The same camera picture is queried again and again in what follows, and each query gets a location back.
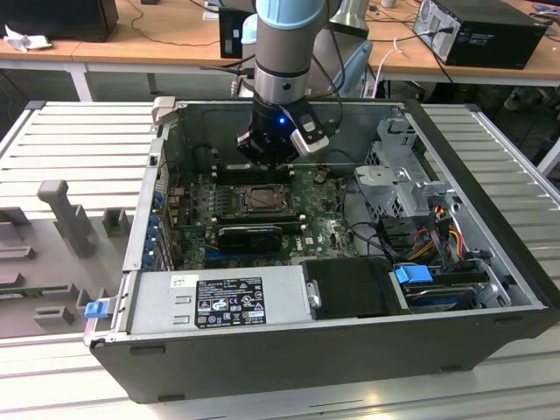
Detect metal socket cover frame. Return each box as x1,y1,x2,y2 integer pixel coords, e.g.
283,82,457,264
241,186,289,214

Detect black RAM slot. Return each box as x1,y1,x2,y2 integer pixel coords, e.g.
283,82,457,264
212,172,294,180
212,168,293,176
212,164,293,172
211,213,304,221
212,177,294,186

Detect CPU socket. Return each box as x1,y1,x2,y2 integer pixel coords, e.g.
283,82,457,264
238,184,294,218

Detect green RAM stick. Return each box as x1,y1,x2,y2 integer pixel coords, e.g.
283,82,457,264
216,220,305,233
0,286,47,301

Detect green motherboard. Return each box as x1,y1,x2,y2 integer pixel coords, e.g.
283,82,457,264
168,168,364,270

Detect finned chipset heatsink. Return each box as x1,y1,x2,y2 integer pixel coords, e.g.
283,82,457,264
217,225,284,254

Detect pale blue teach pendant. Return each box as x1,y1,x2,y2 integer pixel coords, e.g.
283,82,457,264
334,41,374,96

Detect small black computer box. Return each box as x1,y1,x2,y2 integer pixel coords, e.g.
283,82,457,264
217,6,259,60

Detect black plastic drive shroud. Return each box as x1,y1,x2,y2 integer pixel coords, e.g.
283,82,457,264
301,257,410,320

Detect silver power supply unit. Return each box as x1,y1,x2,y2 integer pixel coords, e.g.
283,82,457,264
126,264,314,336

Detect hard disk blue carrier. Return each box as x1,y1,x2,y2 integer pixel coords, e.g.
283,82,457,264
392,263,487,315

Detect black open PC case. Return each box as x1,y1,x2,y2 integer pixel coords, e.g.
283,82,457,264
82,96,553,406

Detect large black box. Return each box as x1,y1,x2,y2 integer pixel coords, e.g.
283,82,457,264
0,0,119,43

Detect black desktop computer case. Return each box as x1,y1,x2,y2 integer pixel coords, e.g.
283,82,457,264
413,0,550,70

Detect blue plastic latch tab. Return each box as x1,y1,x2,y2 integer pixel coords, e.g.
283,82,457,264
82,300,109,320

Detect gray parts rack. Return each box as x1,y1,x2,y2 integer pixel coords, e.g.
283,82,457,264
0,178,135,340

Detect crumpled white paper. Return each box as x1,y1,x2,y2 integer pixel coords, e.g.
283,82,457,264
3,24,54,53

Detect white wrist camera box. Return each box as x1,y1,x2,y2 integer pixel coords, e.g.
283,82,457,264
288,108,331,158

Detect gray case latch handle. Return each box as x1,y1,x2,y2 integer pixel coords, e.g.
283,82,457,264
150,96,179,128

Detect wooden desk white frame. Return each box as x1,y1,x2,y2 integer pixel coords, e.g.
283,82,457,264
0,0,93,102
69,0,560,104

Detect white cable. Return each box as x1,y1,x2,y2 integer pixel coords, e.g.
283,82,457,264
371,37,410,98

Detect silver metal latch handle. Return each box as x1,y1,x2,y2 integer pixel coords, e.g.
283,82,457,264
305,279,323,310

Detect coloured power wire bundle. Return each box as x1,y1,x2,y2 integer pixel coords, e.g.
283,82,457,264
404,205,467,263

